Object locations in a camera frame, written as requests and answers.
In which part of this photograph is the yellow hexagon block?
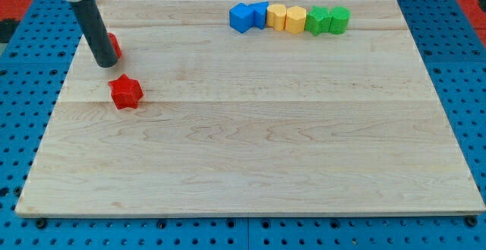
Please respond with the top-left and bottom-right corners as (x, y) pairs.
(285, 6), (307, 34)

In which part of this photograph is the green cylinder block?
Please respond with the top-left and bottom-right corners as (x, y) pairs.
(329, 6), (351, 34)

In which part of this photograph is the red star block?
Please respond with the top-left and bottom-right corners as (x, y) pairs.
(108, 74), (144, 109)

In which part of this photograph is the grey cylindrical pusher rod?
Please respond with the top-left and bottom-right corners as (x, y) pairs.
(70, 0), (118, 68)

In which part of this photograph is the blue triangle block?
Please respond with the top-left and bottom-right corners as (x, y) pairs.
(249, 2), (269, 30)

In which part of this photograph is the wooden board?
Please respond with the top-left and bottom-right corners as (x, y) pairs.
(16, 0), (485, 218)

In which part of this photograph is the green star block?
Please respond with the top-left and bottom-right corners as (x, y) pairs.
(305, 6), (332, 36)

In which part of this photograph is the red circle block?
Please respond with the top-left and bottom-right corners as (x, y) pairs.
(108, 33), (122, 59)

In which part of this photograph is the blue cube block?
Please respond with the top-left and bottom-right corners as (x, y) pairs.
(229, 3), (254, 33)

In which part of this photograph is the yellow heart block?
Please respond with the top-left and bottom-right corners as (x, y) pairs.
(267, 4), (287, 31)

